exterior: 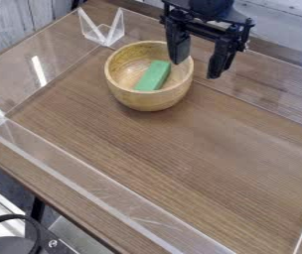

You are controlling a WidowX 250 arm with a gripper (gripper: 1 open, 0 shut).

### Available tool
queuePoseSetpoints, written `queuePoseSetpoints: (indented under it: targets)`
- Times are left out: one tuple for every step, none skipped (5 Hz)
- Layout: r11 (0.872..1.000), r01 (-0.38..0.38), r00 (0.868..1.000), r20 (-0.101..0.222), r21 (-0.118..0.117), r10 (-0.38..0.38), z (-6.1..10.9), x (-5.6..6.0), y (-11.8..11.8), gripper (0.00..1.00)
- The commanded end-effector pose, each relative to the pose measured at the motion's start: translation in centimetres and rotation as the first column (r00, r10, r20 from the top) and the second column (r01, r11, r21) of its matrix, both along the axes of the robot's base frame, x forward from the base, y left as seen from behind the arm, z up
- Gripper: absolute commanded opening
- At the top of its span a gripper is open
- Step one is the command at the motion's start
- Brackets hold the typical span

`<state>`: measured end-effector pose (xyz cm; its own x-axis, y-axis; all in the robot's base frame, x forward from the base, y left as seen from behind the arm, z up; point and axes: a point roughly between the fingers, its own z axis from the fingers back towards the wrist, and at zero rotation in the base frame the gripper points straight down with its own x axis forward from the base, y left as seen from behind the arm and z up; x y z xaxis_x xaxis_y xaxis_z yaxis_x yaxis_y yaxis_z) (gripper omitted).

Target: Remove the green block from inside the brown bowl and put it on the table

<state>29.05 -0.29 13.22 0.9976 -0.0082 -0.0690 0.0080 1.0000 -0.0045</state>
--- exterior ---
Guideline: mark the black metal table leg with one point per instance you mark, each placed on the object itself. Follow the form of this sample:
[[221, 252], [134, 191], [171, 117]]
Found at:
[[37, 209]]

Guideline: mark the clear acrylic tray wall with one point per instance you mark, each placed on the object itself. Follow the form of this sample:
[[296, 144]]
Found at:
[[201, 179]]

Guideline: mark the black metal base plate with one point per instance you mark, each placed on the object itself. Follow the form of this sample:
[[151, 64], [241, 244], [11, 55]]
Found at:
[[48, 242]]

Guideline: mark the green rectangular block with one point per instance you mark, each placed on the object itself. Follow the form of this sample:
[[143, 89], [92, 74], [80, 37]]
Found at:
[[154, 76]]

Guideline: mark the light wooden bowl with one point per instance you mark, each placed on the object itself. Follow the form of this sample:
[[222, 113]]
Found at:
[[124, 68]]

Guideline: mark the clear acrylic corner bracket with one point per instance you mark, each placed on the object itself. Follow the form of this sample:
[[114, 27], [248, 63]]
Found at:
[[102, 34]]

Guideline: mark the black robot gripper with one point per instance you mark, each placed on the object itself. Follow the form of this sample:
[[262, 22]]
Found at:
[[210, 19]]

